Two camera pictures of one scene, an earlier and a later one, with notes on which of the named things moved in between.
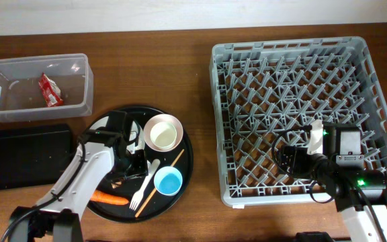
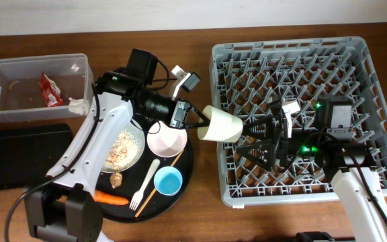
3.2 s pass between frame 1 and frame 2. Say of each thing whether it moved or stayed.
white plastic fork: stayed
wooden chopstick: stayed
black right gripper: moved
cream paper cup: moved
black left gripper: moved
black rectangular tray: stayed
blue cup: stayed
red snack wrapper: stayed
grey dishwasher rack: stayed
